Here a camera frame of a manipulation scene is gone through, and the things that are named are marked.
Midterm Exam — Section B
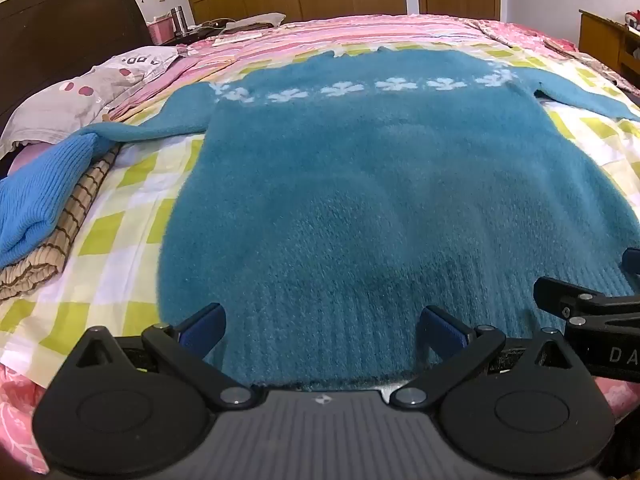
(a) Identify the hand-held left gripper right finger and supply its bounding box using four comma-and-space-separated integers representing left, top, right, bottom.
390, 306, 578, 411

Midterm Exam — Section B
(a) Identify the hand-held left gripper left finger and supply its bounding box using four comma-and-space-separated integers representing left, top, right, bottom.
67, 303, 258, 412

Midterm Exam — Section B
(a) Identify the teal fuzzy sweater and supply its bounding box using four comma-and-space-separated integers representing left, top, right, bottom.
75, 46, 640, 391

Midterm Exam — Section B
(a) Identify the brown striped folded cloth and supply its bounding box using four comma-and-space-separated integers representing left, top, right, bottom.
0, 145, 121, 302

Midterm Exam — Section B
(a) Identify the pink floral bedspread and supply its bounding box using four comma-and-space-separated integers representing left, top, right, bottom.
0, 364, 56, 468

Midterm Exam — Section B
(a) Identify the blue ribbed sweater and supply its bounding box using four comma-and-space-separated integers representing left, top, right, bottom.
0, 132, 118, 268

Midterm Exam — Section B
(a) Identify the wooden side cabinet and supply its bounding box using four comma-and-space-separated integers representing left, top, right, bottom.
579, 9, 640, 77

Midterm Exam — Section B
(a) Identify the pink floral quilt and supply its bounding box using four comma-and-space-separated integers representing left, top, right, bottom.
475, 19, 583, 56

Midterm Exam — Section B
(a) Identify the grey pillow with pink spots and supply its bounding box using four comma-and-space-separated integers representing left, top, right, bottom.
0, 46, 188, 158

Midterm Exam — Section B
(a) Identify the white book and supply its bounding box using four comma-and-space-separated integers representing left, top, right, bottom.
212, 30, 262, 44

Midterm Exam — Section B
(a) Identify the pink box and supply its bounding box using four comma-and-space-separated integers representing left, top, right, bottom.
149, 16, 176, 45

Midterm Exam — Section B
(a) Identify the grey cloth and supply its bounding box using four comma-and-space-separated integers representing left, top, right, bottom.
225, 12, 287, 31

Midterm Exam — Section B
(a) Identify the pink striped bedsheet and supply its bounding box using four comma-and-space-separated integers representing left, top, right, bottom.
100, 12, 506, 121

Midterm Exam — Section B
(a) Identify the dark wooden headboard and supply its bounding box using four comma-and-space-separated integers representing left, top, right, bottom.
0, 0, 151, 126

